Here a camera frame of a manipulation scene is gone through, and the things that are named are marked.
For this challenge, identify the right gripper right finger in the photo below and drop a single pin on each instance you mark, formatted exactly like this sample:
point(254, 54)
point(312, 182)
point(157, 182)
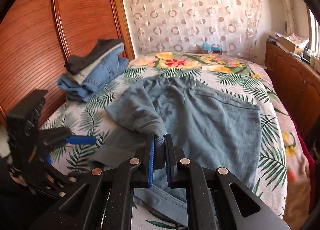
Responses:
point(170, 161)

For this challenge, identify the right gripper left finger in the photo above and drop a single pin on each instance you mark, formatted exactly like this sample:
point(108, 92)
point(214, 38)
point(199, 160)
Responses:
point(148, 159)

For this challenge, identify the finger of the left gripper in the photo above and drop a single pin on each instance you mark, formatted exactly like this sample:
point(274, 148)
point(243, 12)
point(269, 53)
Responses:
point(81, 140)
point(55, 137)

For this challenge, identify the grey-blue shorts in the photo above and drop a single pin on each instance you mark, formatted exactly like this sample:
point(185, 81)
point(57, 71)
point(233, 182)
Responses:
point(213, 129)

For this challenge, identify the light grey folded garment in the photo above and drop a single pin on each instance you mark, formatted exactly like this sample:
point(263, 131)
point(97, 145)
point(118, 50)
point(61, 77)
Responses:
point(80, 77)

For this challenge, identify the dark grey folded garment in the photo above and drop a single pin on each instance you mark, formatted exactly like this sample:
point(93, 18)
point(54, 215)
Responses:
point(75, 63)

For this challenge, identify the blue folded jeans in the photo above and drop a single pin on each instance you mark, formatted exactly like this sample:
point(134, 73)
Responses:
point(108, 69)

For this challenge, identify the palm leaf bed cover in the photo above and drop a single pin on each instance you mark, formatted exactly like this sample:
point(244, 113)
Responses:
point(91, 119)

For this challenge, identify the floral pink blanket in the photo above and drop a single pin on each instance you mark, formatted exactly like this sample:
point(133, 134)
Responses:
point(287, 129)

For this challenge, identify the blue item behind bed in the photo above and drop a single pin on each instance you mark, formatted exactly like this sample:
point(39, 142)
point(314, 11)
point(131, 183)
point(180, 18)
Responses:
point(208, 49)

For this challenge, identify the brown wooden wardrobe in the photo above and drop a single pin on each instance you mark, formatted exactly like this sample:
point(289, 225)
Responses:
point(38, 36)

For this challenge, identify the circle pattern sheer curtain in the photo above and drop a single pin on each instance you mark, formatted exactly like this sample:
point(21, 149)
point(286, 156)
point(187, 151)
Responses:
point(184, 25)

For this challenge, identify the wooden sideboard cabinet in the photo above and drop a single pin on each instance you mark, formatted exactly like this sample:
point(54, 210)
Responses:
point(297, 86)

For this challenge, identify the cardboard box on sideboard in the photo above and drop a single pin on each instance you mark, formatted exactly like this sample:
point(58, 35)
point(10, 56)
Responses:
point(292, 44)

